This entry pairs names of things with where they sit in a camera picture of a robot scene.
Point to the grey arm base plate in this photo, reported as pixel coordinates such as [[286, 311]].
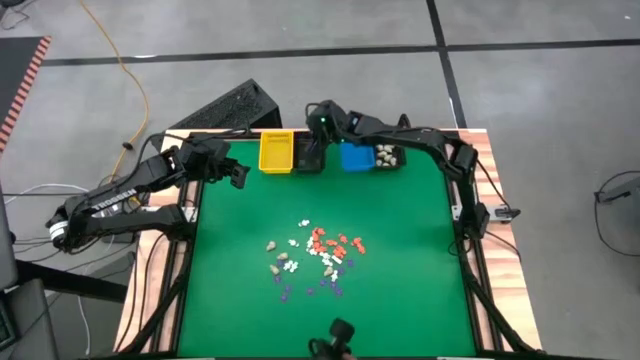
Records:
[[492, 212]]

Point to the grey cabinet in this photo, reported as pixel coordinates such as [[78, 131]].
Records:
[[6, 240]]

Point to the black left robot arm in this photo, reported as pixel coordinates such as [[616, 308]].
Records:
[[115, 197]]

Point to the black round handheld device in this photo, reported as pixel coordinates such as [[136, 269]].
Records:
[[341, 331]]

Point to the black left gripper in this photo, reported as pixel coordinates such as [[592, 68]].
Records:
[[215, 160]]

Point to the black plastic basket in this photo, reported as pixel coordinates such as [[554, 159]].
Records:
[[310, 165], [401, 160]]

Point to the grey stand foot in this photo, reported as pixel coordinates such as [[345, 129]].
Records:
[[625, 190]]

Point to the green table mat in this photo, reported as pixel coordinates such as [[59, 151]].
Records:
[[400, 300]]

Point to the wooden table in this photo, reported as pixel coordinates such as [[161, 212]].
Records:
[[515, 280]]

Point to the yellow plastic basket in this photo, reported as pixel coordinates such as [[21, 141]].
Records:
[[276, 155]]

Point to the black orange-striped floor mat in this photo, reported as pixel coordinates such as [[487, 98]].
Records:
[[12, 70]]

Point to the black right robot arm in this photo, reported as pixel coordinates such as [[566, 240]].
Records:
[[425, 137]]

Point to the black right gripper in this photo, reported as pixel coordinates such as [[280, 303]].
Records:
[[325, 122]]

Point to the blue plastic basket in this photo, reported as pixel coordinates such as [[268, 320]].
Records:
[[357, 159]]

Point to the black floor beam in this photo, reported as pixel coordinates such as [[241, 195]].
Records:
[[70, 282]]

